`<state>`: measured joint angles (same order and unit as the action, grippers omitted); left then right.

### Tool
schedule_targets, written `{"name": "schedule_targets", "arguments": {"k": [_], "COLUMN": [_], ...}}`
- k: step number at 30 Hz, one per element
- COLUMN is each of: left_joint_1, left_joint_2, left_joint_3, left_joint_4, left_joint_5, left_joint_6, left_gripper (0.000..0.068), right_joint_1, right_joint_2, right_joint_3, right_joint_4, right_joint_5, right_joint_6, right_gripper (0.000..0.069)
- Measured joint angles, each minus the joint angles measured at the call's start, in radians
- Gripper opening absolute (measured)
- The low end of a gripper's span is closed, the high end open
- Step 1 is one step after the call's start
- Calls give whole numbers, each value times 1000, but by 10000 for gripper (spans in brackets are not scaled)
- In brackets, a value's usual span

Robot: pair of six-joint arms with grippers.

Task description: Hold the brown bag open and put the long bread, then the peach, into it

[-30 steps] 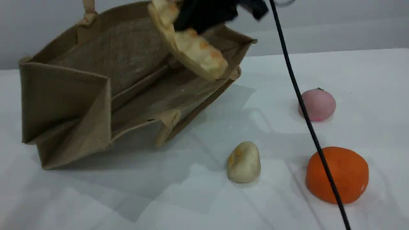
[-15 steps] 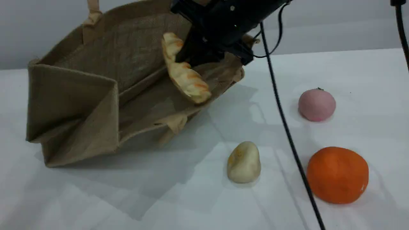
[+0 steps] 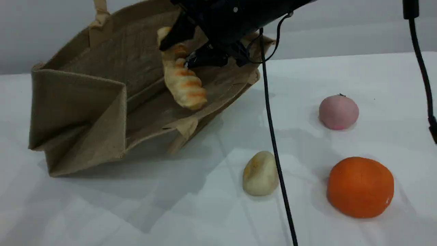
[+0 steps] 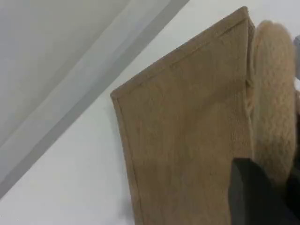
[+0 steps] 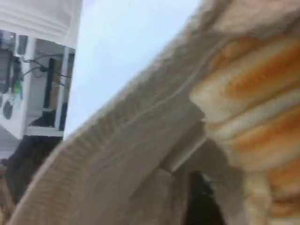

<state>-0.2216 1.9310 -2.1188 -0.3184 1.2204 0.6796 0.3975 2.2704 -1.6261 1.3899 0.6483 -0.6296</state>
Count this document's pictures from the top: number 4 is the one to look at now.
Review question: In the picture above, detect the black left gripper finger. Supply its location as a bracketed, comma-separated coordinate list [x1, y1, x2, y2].
[285, 157, 300, 214]
[230, 157, 300, 225]

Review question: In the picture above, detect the brown jute tote bag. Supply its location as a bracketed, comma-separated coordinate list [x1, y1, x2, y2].
[110, 6, 300, 225]

